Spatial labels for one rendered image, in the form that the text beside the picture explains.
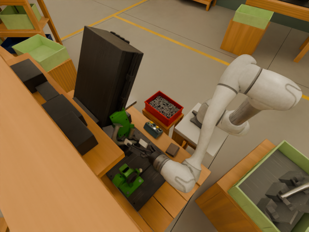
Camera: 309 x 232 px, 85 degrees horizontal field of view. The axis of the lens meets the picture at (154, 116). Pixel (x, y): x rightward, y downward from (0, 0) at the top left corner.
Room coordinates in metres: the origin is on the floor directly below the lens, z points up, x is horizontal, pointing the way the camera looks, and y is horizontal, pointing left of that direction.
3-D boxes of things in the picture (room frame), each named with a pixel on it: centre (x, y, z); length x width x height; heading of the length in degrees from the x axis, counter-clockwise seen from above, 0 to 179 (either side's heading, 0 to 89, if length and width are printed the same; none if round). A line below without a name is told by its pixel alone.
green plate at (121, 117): (0.66, 0.25, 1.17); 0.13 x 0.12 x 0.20; 47
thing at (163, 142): (0.87, 0.16, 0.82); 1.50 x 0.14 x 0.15; 47
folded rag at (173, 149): (0.57, -0.15, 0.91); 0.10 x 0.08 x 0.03; 148
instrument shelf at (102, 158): (0.47, 0.52, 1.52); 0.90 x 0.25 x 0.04; 47
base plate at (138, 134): (0.67, 0.35, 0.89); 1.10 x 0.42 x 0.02; 47
